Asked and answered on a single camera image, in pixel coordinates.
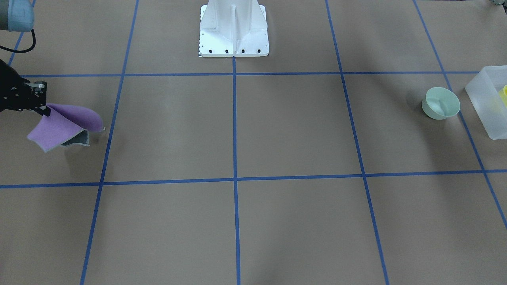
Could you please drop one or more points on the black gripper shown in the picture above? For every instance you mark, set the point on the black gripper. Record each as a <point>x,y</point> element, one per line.
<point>11,92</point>

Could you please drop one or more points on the purple microfiber cloth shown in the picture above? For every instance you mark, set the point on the purple microfiber cloth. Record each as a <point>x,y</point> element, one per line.
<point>65,125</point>

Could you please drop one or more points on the yellow plastic cup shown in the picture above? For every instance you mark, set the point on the yellow plastic cup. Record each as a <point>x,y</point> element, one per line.
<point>503,95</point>

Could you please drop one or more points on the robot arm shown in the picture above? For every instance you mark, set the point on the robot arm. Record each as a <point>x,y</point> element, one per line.
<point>17,15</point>

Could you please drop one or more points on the green plastic bowl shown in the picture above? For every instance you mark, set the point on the green plastic bowl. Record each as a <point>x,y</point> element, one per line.
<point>440,103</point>

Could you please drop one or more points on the clear plastic bin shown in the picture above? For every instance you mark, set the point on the clear plastic bin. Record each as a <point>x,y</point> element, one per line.
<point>484,92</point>

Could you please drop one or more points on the white camera stand base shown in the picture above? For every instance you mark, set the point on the white camera stand base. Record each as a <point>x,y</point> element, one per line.
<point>233,28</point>

